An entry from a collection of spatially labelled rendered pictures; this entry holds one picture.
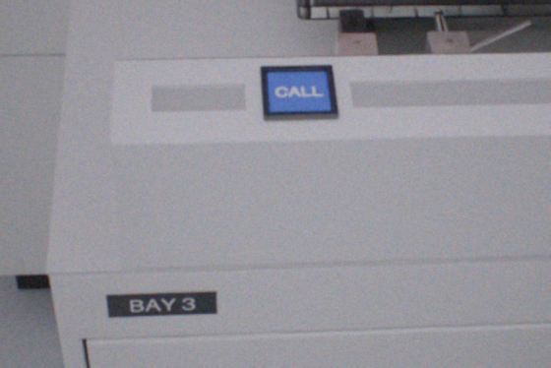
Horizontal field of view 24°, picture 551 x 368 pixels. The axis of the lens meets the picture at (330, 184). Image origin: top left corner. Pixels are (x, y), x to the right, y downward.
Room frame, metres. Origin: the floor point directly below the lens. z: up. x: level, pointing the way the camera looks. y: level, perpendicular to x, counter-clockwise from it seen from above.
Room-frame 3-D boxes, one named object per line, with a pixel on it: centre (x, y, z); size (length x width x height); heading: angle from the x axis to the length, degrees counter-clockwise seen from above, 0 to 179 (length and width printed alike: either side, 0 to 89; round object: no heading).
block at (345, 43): (0.82, -0.02, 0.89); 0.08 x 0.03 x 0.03; 8
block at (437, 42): (0.83, -0.10, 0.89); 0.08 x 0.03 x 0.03; 8
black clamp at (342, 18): (0.88, -0.01, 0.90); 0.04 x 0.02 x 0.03; 8
